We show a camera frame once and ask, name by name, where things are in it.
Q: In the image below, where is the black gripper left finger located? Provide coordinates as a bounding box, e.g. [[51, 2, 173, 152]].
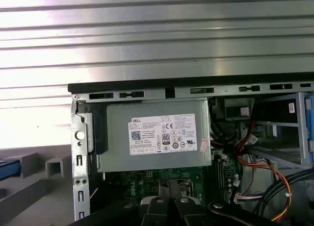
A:
[[66, 179, 173, 226]]

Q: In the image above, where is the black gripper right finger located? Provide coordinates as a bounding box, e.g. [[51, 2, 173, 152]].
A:
[[172, 180, 273, 226]]

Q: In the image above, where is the CPU socket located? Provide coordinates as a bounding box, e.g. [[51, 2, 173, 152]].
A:
[[158, 178, 195, 200]]

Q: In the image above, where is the black RAM slot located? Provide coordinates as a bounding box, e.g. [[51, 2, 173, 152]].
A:
[[220, 155, 226, 203], [215, 155, 221, 203], [210, 155, 216, 203], [205, 172, 211, 203]]

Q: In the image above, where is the green motherboard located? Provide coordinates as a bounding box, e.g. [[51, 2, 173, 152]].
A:
[[103, 151, 245, 217]]

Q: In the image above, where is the grey power supply unit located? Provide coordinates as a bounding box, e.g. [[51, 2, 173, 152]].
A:
[[97, 98, 212, 173]]

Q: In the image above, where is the black open PC case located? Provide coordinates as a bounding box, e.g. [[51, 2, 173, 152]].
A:
[[68, 75, 314, 226]]

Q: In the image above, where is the grey parts rack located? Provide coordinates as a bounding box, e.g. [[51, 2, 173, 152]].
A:
[[0, 145, 74, 226]]

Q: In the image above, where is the grey metal drive cage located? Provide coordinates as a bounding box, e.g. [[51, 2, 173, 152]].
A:
[[250, 92, 314, 170]]

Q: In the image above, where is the blue drive cage latch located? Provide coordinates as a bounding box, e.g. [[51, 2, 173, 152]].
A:
[[303, 93, 314, 162]]

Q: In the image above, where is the orange red wire bundle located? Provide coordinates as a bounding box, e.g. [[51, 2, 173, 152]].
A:
[[234, 126, 294, 223]]

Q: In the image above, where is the black cable bundle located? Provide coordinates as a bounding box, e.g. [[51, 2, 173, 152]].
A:
[[254, 171, 314, 226]]

